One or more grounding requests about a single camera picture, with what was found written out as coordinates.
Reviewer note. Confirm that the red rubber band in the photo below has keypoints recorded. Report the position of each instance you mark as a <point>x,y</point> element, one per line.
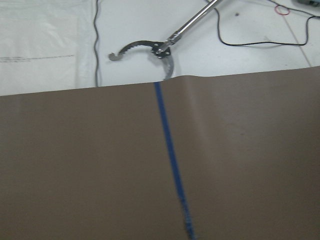
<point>282,10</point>

